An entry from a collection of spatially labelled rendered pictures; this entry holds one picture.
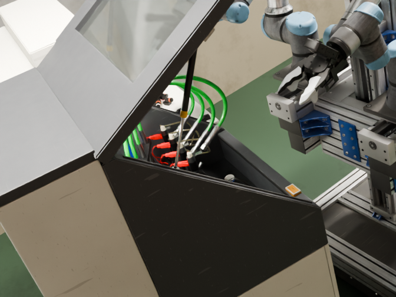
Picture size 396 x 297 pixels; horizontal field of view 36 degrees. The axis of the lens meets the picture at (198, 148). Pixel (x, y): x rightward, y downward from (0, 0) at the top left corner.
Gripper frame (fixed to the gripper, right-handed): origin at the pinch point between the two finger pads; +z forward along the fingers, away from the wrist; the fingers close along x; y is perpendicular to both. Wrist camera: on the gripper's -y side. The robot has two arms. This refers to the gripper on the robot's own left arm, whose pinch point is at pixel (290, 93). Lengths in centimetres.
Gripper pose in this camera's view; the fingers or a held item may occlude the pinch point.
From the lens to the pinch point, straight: 166.0
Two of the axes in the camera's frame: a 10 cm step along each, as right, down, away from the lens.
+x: -6.3, -4.3, 6.5
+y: 3.9, 5.4, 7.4
